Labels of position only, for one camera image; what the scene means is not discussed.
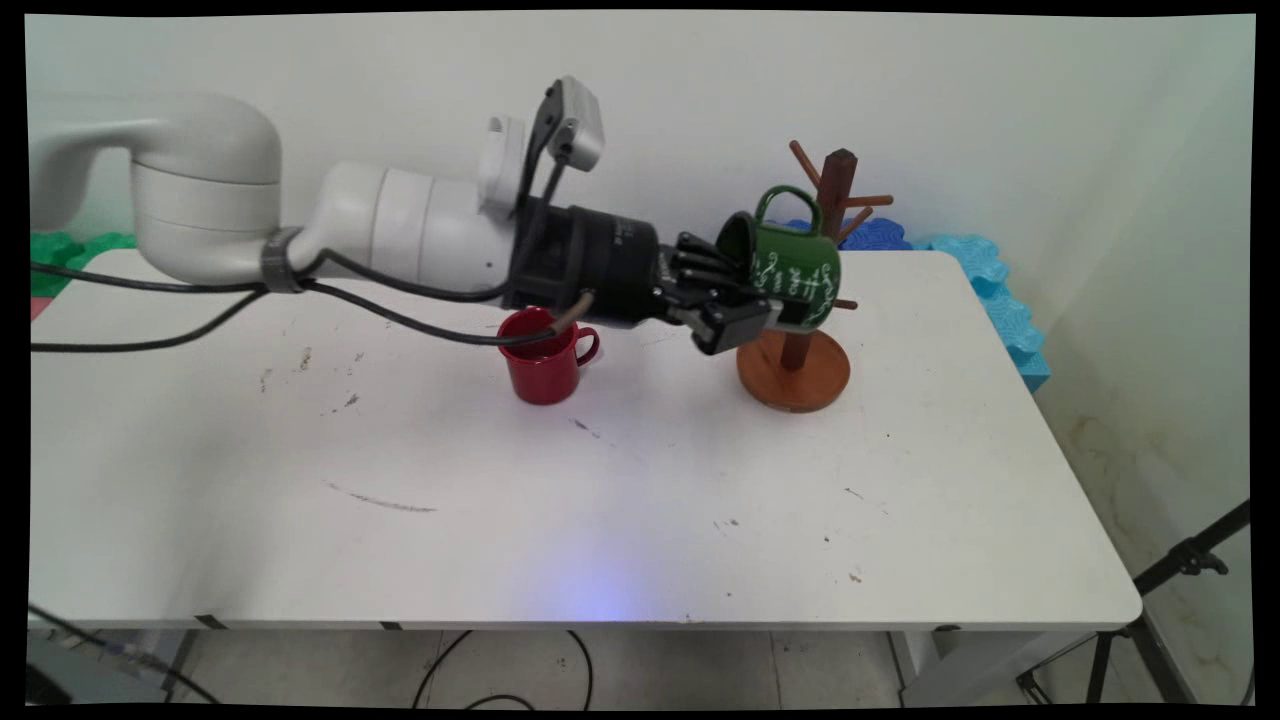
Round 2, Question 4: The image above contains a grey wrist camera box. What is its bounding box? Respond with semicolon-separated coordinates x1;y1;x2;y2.
477;75;607;213

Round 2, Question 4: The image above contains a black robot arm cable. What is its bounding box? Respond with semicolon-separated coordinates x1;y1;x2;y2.
30;84;597;354

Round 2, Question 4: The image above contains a light blue foam mat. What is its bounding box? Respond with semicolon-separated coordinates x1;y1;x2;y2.
912;234;1052;394

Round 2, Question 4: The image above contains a grey velcro strap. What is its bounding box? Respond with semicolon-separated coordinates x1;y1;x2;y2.
259;227;307;295

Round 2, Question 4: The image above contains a black floor cable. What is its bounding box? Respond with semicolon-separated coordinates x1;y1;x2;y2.
411;630;595;711

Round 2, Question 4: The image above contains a dark blue foam mat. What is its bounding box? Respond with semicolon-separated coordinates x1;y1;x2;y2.
780;217;913;252

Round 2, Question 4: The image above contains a black tripod stand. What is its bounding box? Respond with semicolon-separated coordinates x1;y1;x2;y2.
1016;499;1254;706

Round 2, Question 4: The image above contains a grey table leg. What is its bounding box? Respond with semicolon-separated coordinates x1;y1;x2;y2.
158;629;203;698
888;629;1096;708

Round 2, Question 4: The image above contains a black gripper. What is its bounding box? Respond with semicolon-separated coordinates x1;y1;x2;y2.
502;197;777;358

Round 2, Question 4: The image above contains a green foam mat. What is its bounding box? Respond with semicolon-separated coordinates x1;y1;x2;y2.
30;231;139;298

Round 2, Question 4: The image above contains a green enamel mug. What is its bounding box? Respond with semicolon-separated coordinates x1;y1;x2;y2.
715;184;844;333

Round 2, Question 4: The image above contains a red enamel mug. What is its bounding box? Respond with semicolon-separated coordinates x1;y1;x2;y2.
497;306;602;406

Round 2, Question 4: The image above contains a brown wooden mug tree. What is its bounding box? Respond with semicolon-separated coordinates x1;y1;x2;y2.
736;139;895;414

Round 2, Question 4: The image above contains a grey box under table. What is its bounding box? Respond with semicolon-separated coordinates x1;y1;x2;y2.
27;638;169;706

